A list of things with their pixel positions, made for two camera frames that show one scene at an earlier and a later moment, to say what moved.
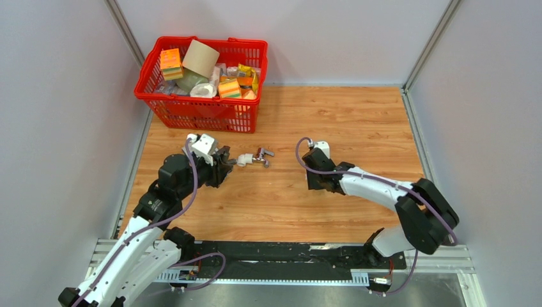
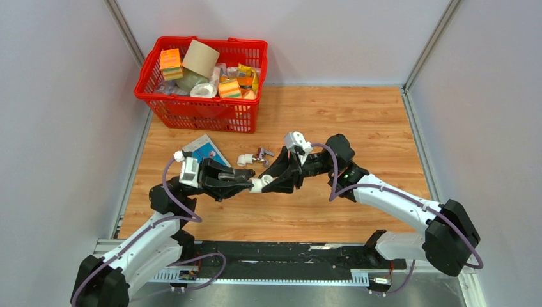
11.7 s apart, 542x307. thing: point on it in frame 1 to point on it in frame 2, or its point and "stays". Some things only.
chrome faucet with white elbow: (244, 158) stays
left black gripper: (218, 171) to (211, 185)
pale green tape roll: (190, 78) stays
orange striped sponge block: (229, 89) stays
